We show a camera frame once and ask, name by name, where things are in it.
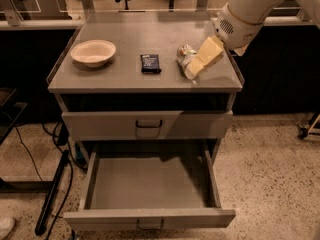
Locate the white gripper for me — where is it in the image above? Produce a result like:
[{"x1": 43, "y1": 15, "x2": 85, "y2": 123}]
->
[{"x1": 184, "y1": 5, "x2": 263, "y2": 80}]

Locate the silver green 7up can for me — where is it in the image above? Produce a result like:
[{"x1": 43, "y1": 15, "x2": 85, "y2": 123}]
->
[{"x1": 176, "y1": 44, "x2": 197, "y2": 70}]

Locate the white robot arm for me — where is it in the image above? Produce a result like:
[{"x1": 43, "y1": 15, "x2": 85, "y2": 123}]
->
[{"x1": 177, "y1": 0, "x2": 320, "y2": 80}]

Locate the closed grey top drawer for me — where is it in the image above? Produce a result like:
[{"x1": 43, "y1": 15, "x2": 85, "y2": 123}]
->
[{"x1": 62, "y1": 111, "x2": 233, "y2": 141}]

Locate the grey metal drawer cabinet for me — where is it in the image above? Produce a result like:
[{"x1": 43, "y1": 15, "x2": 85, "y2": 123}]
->
[{"x1": 46, "y1": 10, "x2": 246, "y2": 158}]

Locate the open grey middle drawer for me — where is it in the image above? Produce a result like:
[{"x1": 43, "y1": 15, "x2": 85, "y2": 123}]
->
[{"x1": 64, "y1": 151, "x2": 236, "y2": 231}]

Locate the dark blue snack packet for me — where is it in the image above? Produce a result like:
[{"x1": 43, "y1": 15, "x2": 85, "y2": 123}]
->
[{"x1": 140, "y1": 54, "x2": 161, "y2": 74}]

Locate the wheeled cart base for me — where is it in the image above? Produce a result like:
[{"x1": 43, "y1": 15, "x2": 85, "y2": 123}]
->
[{"x1": 298, "y1": 112, "x2": 320, "y2": 139}]

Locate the white paper bowl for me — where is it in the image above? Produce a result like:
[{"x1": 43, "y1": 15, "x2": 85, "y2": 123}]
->
[{"x1": 71, "y1": 40, "x2": 116, "y2": 68}]

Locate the black bar on floor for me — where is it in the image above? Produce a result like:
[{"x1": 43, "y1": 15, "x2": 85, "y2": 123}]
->
[{"x1": 35, "y1": 150, "x2": 69, "y2": 236}]

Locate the dark side table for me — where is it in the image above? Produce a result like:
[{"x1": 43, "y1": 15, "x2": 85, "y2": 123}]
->
[{"x1": 0, "y1": 88, "x2": 27, "y2": 145}]

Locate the white shoe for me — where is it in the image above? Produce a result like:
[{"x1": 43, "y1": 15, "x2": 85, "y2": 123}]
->
[{"x1": 0, "y1": 217, "x2": 16, "y2": 240}]

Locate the black cable on floor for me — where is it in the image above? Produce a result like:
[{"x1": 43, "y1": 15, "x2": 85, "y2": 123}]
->
[{"x1": 0, "y1": 110, "x2": 88, "y2": 240}]

